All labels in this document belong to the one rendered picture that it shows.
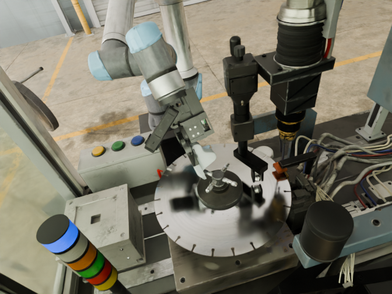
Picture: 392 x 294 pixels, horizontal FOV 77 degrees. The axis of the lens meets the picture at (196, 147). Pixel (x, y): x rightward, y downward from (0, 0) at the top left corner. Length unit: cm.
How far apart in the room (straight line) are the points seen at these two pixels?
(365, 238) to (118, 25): 71
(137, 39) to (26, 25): 636
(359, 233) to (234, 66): 33
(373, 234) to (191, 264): 38
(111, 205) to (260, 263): 42
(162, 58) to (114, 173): 49
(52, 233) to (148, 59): 35
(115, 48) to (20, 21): 621
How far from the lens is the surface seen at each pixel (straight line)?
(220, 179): 57
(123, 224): 69
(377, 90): 42
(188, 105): 55
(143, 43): 55
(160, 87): 54
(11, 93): 80
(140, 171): 91
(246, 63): 45
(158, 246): 80
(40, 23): 678
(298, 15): 42
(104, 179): 93
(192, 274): 64
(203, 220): 58
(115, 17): 79
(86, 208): 78
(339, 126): 115
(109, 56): 68
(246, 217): 57
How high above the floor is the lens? 144
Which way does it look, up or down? 42 degrees down
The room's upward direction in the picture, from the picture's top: 12 degrees counter-clockwise
